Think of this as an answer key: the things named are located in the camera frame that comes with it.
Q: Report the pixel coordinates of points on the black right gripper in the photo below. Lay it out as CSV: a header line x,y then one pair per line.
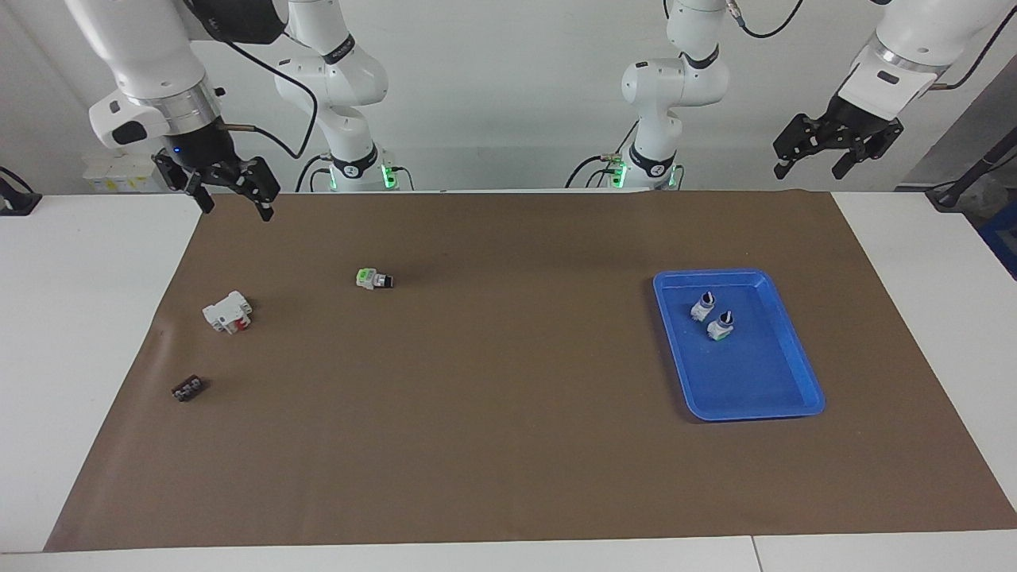
x,y
206,155

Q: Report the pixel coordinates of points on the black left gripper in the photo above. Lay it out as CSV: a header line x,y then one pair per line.
x,y
846,127

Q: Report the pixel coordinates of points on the white rotary switch green base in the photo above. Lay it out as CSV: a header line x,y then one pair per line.
x,y
372,279

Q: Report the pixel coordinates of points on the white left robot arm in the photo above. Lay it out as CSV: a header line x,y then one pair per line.
x,y
671,87

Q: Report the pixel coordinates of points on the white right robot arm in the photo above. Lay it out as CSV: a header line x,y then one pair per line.
x,y
151,56

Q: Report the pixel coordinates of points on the white circuit breaker red lever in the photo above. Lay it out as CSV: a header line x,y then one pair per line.
x,y
227,311

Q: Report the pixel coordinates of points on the white box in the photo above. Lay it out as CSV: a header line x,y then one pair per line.
x,y
119,173

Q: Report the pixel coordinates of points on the black stand pole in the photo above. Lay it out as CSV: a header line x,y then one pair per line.
x,y
977,171

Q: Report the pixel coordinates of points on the small black terminal block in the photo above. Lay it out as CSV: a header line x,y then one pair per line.
x,y
189,388

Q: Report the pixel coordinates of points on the blue crate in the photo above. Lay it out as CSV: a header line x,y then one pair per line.
x,y
1003,238

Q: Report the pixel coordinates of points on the blue plastic tray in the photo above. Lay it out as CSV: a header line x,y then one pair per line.
x,y
755,373

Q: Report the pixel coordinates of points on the brown table mat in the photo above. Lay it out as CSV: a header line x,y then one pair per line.
x,y
508,413

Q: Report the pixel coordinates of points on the black clamp mount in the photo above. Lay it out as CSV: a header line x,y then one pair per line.
x,y
16,199

